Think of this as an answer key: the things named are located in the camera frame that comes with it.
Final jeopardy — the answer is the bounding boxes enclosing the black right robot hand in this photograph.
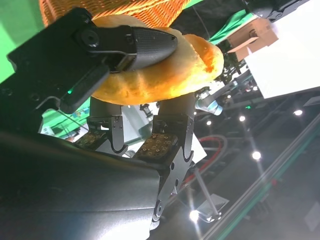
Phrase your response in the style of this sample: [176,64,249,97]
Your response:
[0,7,196,240]

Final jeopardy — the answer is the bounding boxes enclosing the plain golden bread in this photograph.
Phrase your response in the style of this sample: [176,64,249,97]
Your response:
[91,14,225,105]

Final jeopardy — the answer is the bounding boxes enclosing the orange wicker basket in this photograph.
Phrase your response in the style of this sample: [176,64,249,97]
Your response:
[38,0,193,29]

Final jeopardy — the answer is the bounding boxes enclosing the green tablecloth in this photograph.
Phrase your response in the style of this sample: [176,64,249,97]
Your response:
[0,0,85,85]

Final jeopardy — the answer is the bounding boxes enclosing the black backdrop curtain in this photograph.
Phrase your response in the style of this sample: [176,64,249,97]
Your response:
[172,0,253,42]

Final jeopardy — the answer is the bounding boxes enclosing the cardboard box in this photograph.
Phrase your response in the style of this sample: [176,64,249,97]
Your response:
[226,17,280,62]

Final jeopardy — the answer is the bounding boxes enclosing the white panel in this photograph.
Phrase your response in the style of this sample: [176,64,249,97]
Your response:
[244,14,320,100]

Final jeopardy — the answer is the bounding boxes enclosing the red hose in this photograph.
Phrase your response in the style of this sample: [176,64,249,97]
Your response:
[179,136,227,191]

